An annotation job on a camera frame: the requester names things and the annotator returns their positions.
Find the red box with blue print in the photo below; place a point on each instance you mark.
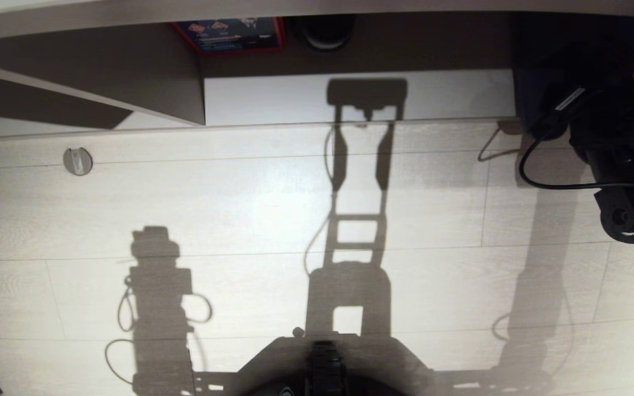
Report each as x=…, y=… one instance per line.
x=229, y=34

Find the round metal floor door stop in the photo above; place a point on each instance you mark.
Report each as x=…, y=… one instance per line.
x=77, y=161

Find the round black object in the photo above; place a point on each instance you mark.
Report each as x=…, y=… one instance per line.
x=325, y=32

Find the white shelf panel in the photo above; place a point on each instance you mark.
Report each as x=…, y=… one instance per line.
x=146, y=82

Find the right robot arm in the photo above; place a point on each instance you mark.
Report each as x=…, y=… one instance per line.
x=619, y=143

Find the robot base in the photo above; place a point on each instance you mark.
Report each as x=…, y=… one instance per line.
x=324, y=369

